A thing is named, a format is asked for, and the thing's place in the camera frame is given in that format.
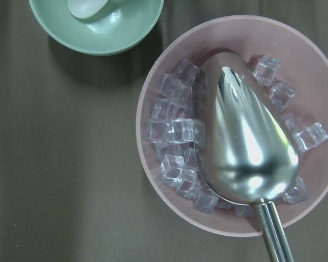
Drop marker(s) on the steel ice scoop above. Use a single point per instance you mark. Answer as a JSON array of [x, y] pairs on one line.
[[245, 152]]

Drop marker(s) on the green bowl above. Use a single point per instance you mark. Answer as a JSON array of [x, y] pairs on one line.
[[116, 28]]

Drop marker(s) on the white ceramic spoon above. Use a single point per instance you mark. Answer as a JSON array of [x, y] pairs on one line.
[[84, 9]]

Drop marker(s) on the pink bowl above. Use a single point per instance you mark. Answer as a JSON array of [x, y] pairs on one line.
[[303, 66]]

